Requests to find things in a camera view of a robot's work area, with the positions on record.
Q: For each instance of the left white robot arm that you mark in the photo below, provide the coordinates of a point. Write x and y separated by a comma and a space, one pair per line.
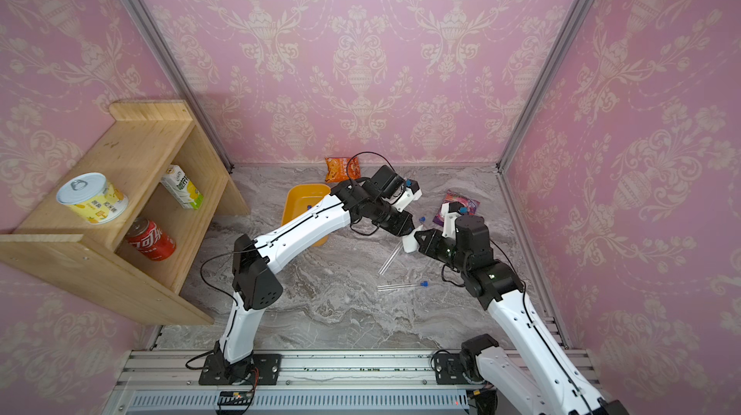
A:
256, 265

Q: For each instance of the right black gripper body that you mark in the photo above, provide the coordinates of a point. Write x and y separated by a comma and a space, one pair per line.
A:
448, 251

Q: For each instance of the green white drink carton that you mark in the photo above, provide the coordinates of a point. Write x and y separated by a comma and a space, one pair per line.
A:
181, 188

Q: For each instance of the aluminium corner post left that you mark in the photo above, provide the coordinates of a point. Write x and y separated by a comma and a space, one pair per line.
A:
145, 22

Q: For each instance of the yellow plastic tray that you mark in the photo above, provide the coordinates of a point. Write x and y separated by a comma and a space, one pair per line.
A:
300, 196

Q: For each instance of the aluminium corner post right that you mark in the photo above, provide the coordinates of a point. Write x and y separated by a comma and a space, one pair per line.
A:
562, 44

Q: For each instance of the aluminium corner post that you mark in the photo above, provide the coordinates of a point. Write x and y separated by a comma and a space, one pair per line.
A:
562, 44
145, 22

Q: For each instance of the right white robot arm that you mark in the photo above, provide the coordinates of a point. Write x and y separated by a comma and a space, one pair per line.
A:
548, 382

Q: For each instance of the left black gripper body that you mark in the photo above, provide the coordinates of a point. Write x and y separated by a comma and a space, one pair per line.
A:
388, 217

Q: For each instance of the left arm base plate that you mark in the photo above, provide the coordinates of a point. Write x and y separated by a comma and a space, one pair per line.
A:
261, 369

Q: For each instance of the orange snack bag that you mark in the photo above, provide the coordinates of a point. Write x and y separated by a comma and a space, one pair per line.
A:
342, 169

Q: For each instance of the yellow tin can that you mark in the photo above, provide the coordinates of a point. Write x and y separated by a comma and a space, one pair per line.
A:
93, 197

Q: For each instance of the purple candy bag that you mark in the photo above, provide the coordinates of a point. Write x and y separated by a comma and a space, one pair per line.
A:
454, 197

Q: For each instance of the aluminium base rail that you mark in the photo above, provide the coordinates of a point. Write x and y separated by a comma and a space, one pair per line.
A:
310, 382

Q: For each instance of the wooden shelf unit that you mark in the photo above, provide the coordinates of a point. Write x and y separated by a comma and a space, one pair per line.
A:
96, 263

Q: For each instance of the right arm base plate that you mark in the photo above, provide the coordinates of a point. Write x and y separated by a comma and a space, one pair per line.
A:
449, 370

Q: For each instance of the red cola can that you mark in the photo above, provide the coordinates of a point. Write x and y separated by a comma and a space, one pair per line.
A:
149, 240

